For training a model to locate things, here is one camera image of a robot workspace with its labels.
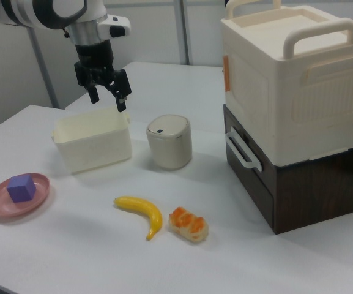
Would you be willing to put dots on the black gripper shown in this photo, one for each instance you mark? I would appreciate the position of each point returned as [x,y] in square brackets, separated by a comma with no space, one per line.
[95,59]

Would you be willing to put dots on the purple cube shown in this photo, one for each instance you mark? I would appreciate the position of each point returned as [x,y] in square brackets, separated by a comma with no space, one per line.
[20,191]

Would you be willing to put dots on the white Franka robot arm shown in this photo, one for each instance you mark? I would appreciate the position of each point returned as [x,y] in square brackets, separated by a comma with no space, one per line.
[26,12]

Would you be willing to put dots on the cream plastic bin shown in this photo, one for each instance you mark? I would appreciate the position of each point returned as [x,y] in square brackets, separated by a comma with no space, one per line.
[96,153]

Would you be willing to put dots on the small beige trash can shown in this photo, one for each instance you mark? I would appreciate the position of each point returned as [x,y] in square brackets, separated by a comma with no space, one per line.
[170,147]

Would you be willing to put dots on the yellow banana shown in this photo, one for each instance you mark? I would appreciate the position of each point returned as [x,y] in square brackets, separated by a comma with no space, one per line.
[150,211]

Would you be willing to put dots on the orange glazed bread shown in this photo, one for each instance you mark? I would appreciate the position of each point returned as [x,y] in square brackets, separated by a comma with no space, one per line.
[188,226]

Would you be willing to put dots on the cream toy microwave box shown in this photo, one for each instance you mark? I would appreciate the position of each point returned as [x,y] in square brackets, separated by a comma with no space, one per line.
[271,92]

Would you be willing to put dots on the dark brown wooden drawer cabinet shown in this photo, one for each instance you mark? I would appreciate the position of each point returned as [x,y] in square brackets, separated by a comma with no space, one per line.
[310,196]

